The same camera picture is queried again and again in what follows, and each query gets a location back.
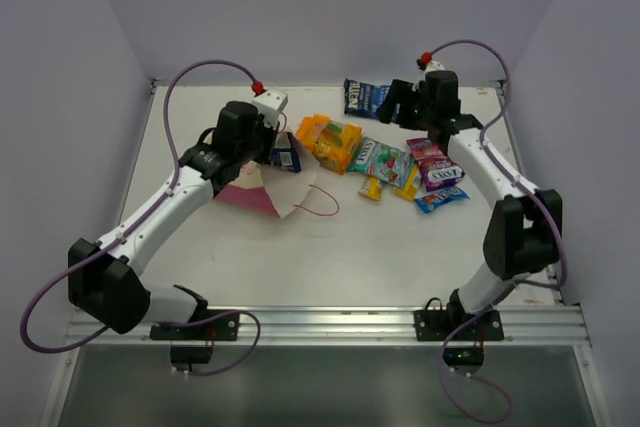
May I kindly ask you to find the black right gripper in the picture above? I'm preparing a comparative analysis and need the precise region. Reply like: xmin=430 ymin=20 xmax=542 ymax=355
xmin=373 ymin=79 xmax=433 ymax=131

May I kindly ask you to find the dark blue snack packet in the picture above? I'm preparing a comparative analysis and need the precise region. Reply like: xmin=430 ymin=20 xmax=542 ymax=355
xmin=270 ymin=147 xmax=302 ymax=173

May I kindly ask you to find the purple fox's berries candy bag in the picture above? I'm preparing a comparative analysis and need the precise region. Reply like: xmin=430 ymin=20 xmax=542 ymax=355
xmin=406 ymin=138 xmax=465 ymax=192

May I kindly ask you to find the pink and cream paper bag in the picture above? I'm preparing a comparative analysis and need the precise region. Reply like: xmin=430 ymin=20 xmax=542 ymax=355
xmin=215 ymin=130 xmax=340 ymax=219

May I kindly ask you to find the dark blue chips bag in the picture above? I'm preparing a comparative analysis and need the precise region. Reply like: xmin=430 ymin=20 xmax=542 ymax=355
xmin=343 ymin=78 xmax=390 ymax=120

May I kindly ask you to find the teal fox's mint candy bag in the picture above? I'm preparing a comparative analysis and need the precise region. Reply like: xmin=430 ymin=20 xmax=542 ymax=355
xmin=347 ymin=137 xmax=414 ymax=187

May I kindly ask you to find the yellow snack bar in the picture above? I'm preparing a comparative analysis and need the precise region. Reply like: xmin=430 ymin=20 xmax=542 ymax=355
xmin=392 ymin=163 xmax=422 ymax=202
xmin=358 ymin=176 xmax=384 ymax=202

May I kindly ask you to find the orange snack bag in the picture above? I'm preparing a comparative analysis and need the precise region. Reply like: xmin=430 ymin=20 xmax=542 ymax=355
xmin=296 ymin=114 xmax=363 ymax=175

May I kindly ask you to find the blue m&m's packet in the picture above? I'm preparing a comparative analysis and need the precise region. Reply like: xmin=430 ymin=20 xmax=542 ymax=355
xmin=414 ymin=186 xmax=470 ymax=214

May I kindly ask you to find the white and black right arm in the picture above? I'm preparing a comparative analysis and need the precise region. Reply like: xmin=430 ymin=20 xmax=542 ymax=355
xmin=377 ymin=70 xmax=564 ymax=340

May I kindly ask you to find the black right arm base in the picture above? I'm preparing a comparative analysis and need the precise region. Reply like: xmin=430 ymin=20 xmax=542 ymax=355
xmin=413 ymin=309 xmax=505 ymax=342

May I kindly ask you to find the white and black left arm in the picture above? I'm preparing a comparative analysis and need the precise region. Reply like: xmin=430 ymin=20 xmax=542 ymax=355
xmin=68 ymin=91 xmax=288 ymax=340

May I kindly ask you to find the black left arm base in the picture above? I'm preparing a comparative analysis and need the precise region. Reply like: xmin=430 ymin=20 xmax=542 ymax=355
xmin=149 ymin=309 xmax=240 ymax=342

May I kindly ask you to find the left black controller box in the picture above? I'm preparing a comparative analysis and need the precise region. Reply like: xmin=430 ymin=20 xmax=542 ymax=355
xmin=169 ymin=345 xmax=213 ymax=372

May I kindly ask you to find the black controller box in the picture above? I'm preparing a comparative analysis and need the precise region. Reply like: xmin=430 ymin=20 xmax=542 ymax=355
xmin=169 ymin=345 xmax=213 ymax=372
xmin=442 ymin=346 xmax=485 ymax=373

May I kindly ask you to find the right black controller box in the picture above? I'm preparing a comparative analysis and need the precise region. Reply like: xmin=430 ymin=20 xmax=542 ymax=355
xmin=442 ymin=346 xmax=485 ymax=373

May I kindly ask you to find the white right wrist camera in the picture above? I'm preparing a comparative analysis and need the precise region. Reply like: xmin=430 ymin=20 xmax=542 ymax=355
xmin=417 ymin=59 xmax=446 ymax=82

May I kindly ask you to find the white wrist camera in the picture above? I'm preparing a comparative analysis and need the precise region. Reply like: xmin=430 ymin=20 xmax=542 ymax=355
xmin=251 ymin=88 xmax=288 ymax=130
xmin=417 ymin=59 xmax=446 ymax=82

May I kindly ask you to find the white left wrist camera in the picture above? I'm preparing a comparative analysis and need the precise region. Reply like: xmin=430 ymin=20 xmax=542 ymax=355
xmin=251 ymin=88 xmax=288 ymax=130

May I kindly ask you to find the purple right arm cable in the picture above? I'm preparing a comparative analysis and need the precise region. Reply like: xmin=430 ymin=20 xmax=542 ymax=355
xmin=418 ymin=39 xmax=569 ymax=423

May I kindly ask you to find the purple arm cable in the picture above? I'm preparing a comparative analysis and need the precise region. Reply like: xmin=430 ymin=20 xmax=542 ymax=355
xmin=418 ymin=39 xmax=569 ymax=423
xmin=19 ymin=59 xmax=266 ymax=378

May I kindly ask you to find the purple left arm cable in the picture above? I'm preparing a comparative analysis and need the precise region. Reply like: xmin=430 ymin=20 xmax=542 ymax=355
xmin=19 ymin=59 xmax=266 ymax=378

